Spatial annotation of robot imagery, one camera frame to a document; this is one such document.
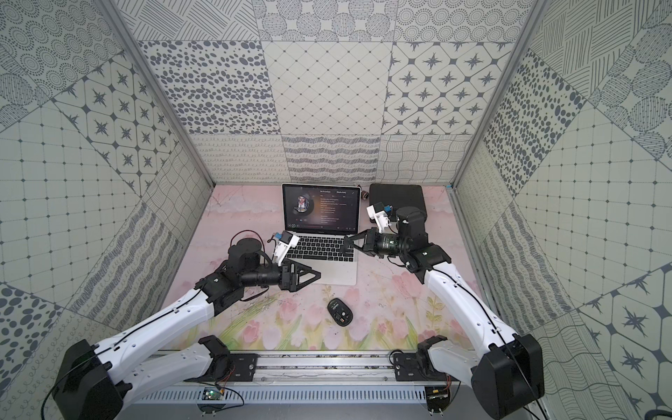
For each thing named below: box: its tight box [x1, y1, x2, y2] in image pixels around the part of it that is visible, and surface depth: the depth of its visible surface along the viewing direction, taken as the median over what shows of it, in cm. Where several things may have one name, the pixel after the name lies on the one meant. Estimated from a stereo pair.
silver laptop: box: [280, 182, 362, 286], surface depth 100 cm
